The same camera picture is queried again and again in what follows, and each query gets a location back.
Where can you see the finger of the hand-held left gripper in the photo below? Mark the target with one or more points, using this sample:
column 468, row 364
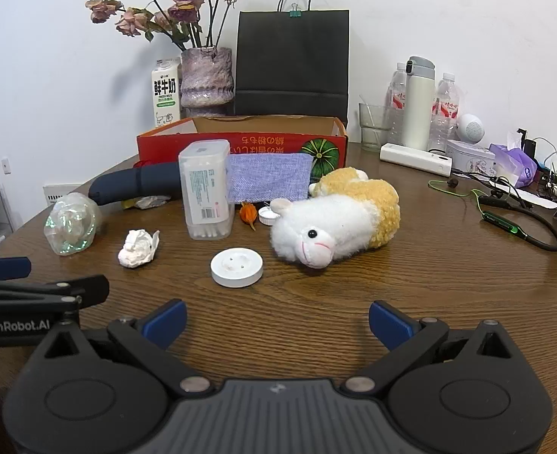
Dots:
column 84, row 291
column 4, row 268

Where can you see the white paper sheet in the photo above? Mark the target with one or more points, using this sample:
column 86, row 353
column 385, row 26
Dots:
column 540, row 198

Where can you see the small crumpled wrapper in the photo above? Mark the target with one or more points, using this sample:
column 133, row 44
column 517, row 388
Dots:
column 148, row 202

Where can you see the white milk carton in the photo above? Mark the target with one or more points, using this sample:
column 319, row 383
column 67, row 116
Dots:
column 166, row 94

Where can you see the crumpled white tissue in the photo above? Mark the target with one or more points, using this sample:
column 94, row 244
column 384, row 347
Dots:
column 136, row 248

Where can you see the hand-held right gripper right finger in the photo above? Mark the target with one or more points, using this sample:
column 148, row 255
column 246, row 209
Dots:
column 389, row 324

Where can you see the blue woven cloth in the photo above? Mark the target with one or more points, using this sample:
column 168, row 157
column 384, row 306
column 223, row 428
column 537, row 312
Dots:
column 269, row 177

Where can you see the black paper bag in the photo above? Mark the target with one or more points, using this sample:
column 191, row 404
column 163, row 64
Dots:
column 292, row 56

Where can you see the white round speaker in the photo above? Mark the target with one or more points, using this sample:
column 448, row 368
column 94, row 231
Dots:
column 471, row 127

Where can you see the white ridged bottle cap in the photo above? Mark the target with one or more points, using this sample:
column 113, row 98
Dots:
column 268, row 217

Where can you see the clear drinking glass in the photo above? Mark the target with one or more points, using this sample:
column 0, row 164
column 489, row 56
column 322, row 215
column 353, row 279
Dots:
column 373, row 132

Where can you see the iridescent plastic wrap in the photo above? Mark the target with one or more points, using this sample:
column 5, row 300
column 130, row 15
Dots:
column 70, row 224

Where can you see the clear water bottle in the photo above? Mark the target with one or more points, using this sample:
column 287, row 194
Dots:
column 443, row 113
column 396, row 99

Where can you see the purple tissue pack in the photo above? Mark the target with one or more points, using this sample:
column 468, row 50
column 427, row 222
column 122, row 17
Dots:
column 519, row 168

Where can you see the white tissue box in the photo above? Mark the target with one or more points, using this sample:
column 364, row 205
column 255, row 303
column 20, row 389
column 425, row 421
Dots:
column 472, row 156

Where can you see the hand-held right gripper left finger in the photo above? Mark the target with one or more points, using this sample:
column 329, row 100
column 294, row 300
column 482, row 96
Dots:
column 167, row 324

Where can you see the black green neckband earphones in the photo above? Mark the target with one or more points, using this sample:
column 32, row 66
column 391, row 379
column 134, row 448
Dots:
column 500, row 222

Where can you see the white thermos flask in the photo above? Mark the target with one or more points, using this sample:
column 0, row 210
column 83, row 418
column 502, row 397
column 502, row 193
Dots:
column 417, row 108

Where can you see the brown wooden desktop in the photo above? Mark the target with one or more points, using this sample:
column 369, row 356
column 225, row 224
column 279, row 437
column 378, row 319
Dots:
column 330, row 293

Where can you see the white and yellow plush sheep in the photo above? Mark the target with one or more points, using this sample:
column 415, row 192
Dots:
column 335, row 217

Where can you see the red cardboard box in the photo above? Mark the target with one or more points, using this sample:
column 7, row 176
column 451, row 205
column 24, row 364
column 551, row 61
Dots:
column 269, row 142

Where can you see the clear cotton swab box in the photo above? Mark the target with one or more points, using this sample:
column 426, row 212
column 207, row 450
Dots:
column 205, row 189

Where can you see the teal binder clip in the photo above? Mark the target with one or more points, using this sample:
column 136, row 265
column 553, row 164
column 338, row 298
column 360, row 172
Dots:
column 295, row 11

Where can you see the navy umbrella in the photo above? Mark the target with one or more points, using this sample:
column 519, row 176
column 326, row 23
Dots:
column 132, row 179

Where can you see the white wall outlet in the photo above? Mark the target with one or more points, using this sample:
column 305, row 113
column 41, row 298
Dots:
column 6, row 165

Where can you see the orange dried lantern fruit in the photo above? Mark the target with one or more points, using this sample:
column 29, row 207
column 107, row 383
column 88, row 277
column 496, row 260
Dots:
column 248, row 213

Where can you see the purple ceramic vase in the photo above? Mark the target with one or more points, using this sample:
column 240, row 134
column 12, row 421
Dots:
column 207, row 80

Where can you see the white round disc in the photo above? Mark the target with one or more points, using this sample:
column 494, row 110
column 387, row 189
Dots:
column 236, row 269

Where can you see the white power strip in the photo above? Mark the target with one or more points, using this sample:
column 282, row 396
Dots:
column 415, row 158

